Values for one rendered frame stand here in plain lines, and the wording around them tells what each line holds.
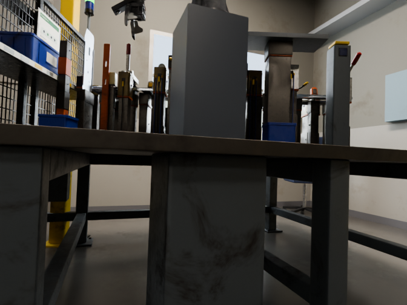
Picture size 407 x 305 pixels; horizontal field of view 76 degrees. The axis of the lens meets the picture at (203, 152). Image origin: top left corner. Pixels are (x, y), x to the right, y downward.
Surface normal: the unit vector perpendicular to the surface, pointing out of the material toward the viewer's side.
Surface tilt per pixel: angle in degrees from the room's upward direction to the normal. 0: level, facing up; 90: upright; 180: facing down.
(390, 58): 90
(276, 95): 90
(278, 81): 90
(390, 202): 90
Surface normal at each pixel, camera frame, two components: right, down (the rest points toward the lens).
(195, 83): 0.34, -0.01
